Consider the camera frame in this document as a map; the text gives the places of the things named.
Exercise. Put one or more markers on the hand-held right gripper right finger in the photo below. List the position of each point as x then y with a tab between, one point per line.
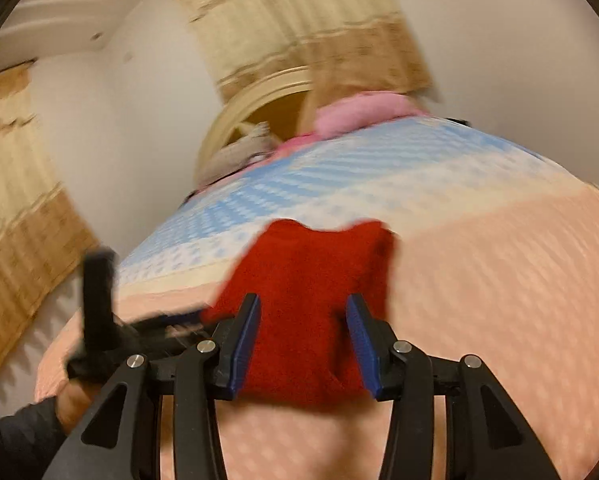
363	345

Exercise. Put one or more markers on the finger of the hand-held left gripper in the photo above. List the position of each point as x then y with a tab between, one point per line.
174	317

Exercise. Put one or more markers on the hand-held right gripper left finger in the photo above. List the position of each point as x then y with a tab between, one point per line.
243	345

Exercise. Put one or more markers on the red knit embroidered sweater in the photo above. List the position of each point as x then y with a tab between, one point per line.
299	285

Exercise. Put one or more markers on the person's left forearm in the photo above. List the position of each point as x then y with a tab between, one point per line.
19	435

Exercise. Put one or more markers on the beige floral window curtain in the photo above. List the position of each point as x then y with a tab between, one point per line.
24	220
304	25

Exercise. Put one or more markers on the dotted pink and blue blanket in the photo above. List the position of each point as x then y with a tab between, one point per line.
479	285

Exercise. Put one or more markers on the striped pillow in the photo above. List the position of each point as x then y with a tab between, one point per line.
229	157

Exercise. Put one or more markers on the pink cloth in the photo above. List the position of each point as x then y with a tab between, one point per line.
297	142

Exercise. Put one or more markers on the cream wooden bed headboard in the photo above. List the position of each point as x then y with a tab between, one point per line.
239	105

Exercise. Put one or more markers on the pink pillow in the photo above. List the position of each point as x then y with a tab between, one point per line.
364	112

